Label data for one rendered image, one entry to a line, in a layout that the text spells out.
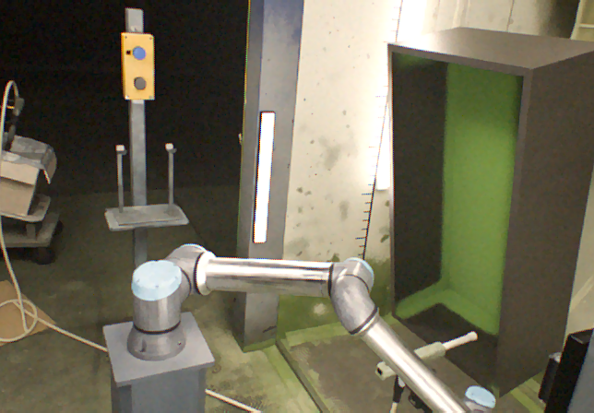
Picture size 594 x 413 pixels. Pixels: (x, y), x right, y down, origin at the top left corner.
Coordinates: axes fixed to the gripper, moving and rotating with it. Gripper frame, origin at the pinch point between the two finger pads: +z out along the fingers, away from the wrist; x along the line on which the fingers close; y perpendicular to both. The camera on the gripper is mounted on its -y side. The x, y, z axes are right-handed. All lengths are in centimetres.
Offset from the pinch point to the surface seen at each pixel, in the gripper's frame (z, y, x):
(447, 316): 18.0, 5.7, 43.8
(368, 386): 33, 52, 20
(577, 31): 59, -106, 138
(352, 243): 85, 6, 41
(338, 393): 36, 51, 4
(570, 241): -19, -55, 45
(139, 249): 118, 3, -62
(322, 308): 82, 42, 25
